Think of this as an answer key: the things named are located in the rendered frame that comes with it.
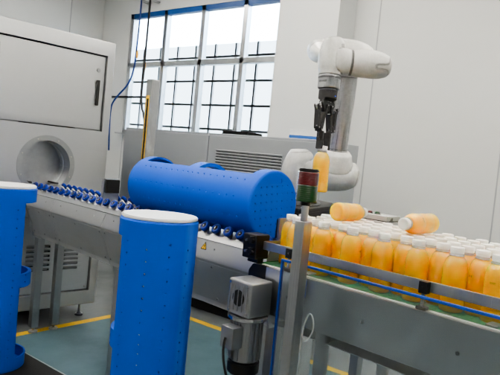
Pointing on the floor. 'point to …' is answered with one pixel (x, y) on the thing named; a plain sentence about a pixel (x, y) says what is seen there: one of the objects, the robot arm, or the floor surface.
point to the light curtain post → (149, 118)
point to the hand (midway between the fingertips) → (323, 140)
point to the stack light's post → (295, 297)
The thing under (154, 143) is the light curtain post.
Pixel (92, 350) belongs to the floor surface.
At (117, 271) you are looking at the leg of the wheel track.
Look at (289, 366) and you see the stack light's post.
